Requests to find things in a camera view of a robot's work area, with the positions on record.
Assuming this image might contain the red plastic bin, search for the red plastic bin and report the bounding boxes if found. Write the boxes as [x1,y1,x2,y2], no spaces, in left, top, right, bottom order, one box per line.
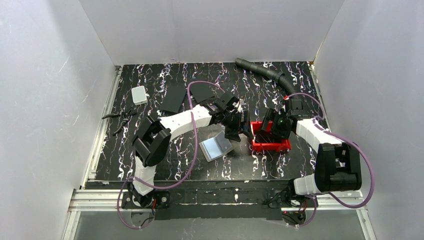
[249,121,292,153]

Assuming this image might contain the grey leather card holder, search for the grey leather card holder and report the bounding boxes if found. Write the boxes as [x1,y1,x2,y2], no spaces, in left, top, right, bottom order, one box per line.
[199,131,234,162]

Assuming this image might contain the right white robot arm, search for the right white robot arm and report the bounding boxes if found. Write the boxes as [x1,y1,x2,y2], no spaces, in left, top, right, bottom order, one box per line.
[258,98,362,196]

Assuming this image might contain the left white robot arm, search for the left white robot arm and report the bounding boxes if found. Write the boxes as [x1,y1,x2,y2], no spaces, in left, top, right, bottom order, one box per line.
[127,93,254,208]

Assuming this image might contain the black flat box right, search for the black flat box right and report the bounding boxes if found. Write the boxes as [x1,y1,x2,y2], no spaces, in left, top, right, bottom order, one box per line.
[189,82,215,104]

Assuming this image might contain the black flat box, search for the black flat box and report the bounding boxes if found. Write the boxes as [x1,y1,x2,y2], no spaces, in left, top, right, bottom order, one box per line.
[158,86,187,114]
[189,82,215,104]

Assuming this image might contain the black flat box left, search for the black flat box left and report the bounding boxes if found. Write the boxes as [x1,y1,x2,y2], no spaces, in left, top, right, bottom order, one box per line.
[158,86,187,114]

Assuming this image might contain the white square box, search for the white square box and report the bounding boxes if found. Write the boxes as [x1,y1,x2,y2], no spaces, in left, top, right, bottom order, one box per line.
[131,86,148,106]

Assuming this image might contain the black pliers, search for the black pliers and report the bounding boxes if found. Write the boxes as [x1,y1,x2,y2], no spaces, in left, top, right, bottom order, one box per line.
[101,107,138,136]

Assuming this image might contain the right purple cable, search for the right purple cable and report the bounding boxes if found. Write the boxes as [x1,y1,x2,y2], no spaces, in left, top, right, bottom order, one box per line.
[286,92,376,228]

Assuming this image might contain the purple cable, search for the purple cable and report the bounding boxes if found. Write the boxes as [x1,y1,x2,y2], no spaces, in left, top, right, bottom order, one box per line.
[116,81,226,230]
[286,92,376,228]

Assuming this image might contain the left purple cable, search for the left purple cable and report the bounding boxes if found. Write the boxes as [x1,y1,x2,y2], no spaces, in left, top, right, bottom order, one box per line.
[116,81,226,230]

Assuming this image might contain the black corrugated hose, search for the black corrugated hose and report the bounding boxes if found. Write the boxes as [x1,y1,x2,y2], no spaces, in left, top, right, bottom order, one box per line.
[235,57,299,97]

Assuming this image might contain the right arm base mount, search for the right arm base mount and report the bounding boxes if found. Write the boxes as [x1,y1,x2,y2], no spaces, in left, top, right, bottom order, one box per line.
[262,190,318,229]

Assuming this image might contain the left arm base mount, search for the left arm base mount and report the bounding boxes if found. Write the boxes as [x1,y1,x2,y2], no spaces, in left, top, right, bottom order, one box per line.
[120,190,171,210]

